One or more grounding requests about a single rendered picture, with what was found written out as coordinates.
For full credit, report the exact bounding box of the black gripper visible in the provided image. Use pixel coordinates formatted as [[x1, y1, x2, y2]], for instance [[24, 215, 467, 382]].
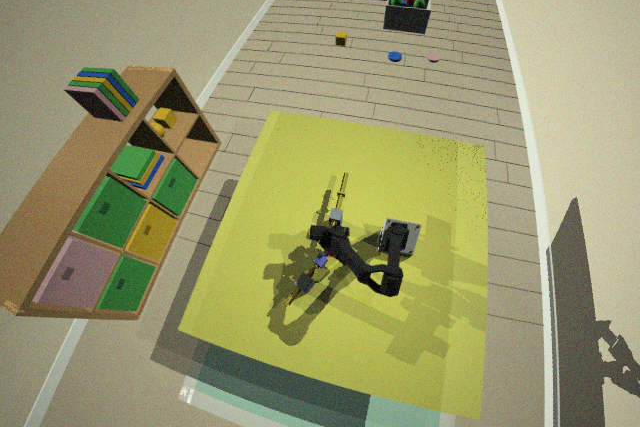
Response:
[[316, 241, 346, 265]]

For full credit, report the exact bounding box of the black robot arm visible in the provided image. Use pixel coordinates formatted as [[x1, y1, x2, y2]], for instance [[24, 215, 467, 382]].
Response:
[[310, 222, 409, 297]]

